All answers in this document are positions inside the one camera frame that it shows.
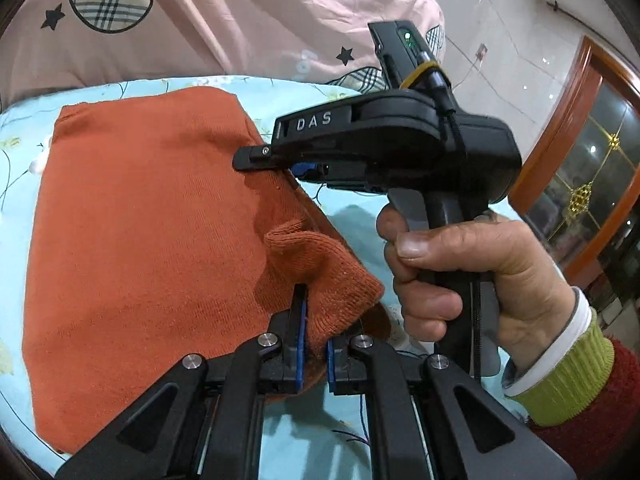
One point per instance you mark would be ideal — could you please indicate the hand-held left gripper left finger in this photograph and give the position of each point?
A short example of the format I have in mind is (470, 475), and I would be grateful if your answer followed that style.
(299, 345)

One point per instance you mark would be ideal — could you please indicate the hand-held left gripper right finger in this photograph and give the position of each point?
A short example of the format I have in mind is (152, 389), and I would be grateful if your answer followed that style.
(330, 360)

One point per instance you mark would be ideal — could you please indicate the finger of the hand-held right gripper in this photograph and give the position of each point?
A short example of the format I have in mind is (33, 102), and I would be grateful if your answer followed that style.
(260, 156)

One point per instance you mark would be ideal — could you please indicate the orange knit sweater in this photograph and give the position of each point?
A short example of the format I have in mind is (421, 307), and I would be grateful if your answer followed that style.
(150, 270)

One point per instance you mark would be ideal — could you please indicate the person's right forearm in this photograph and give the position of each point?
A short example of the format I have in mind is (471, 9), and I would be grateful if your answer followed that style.
(580, 380)

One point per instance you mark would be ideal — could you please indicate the person's right hand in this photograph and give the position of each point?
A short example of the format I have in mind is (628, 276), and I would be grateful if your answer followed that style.
(500, 270)

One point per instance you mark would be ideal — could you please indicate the blue floral bed sheet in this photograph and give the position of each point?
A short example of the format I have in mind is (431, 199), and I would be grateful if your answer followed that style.
(320, 440)

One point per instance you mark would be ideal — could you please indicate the pink quilt with plaid hearts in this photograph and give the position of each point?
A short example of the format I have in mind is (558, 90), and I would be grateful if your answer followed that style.
(200, 15)

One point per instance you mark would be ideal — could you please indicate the wooden glass door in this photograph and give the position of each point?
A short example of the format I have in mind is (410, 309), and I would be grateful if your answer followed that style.
(585, 160)

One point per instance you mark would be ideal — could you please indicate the wall socket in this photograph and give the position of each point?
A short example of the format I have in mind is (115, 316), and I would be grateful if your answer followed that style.
(482, 52)

